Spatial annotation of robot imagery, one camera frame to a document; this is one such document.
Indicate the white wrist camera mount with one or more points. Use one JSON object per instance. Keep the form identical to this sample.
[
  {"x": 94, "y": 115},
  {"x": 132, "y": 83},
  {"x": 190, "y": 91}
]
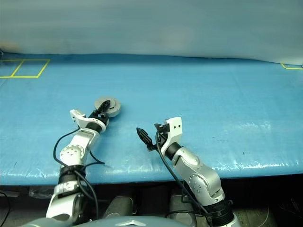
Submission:
[
  {"x": 82, "y": 120},
  {"x": 175, "y": 132}
]

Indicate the grey rounded shape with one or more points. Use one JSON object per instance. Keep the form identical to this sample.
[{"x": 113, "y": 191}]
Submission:
[
  {"x": 181, "y": 206},
  {"x": 119, "y": 206}
]

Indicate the silver notched motor lid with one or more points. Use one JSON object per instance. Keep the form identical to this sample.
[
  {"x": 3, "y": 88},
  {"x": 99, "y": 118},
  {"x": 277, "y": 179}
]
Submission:
[{"x": 99, "y": 101}]

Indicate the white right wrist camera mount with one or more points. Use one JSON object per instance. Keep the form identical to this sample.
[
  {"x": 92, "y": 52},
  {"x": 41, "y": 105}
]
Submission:
[{"x": 175, "y": 132}]

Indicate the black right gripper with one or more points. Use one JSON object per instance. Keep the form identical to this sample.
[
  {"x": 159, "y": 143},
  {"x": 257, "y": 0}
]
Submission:
[{"x": 162, "y": 138}]

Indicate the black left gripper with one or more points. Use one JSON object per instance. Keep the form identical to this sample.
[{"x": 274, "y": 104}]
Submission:
[{"x": 101, "y": 118}]

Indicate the grey robot torso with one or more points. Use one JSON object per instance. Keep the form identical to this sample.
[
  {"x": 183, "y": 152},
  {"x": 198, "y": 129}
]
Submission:
[{"x": 132, "y": 223}]

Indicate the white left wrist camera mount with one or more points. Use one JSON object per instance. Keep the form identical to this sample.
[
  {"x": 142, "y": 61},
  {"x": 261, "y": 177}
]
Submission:
[{"x": 82, "y": 120}]

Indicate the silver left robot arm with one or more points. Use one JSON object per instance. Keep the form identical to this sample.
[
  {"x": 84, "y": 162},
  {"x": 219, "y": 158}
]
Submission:
[{"x": 82, "y": 142}]

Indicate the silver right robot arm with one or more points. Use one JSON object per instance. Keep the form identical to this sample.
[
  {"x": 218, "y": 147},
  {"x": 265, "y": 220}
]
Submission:
[{"x": 201, "y": 179}]

